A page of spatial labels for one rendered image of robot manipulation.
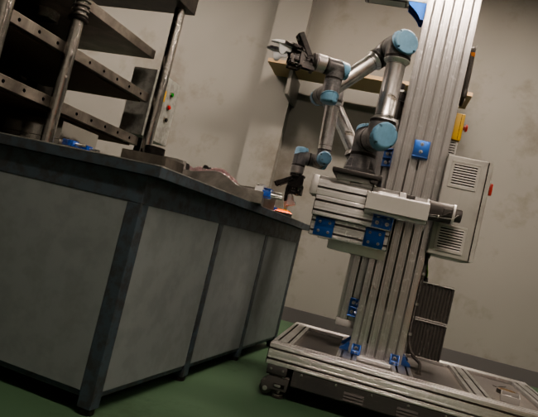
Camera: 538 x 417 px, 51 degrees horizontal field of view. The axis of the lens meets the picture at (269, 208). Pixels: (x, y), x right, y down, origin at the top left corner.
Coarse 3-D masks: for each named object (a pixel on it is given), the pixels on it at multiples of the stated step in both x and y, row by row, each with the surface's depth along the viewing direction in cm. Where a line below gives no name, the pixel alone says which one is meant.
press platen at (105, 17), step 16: (16, 0) 272; (32, 0) 266; (48, 0) 260; (64, 0) 255; (32, 16) 291; (64, 16) 278; (96, 16) 267; (64, 32) 308; (96, 32) 293; (112, 32) 287; (128, 32) 292; (80, 48) 333; (96, 48) 324; (112, 48) 316; (128, 48) 308; (144, 48) 308
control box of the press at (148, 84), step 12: (144, 72) 332; (156, 72) 330; (144, 84) 331; (168, 84) 344; (168, 96) 347; (132, 108) 332; (144, 108) 329; (168, 108) 348; (132, 120) 331; (144, 120) 328; (168, 120) 353; (132, 132) 330; (156, 132) 343; (168, 132) 356; (156, 144) 355
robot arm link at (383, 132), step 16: (400, 32) 243; (384, 48) 252; (400, 48) 242; (416, 48) 244; (400, 64) 245; (384, 80) 247; (400, 80) 246; (384, 96) 245; (384, 112) 244; (368, 128) 246; (384, 128) 241; (368, 144) 247; (384, 144) 242
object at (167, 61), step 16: (0, 0) 205; (0, 16) 205; (176, 16) 318; (0, 32) 206; (176, 32) 318; (0, 48) 207; (160, 80) 316; (160, 96) 316; (160, 112) 317; (144, 144) 314
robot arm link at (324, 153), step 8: (336, 104) 304; (328, 112) 304; (336, 112) 304; (328, 120) 303; (336, 120) 306; (328, 128) 303; (320, 136) 305; (328, 136) 303; (320, 144) 304; (328, 144) 303; (320, 152) 302; (328, 152) 301; (320, 160) 300; (328, 160) 301
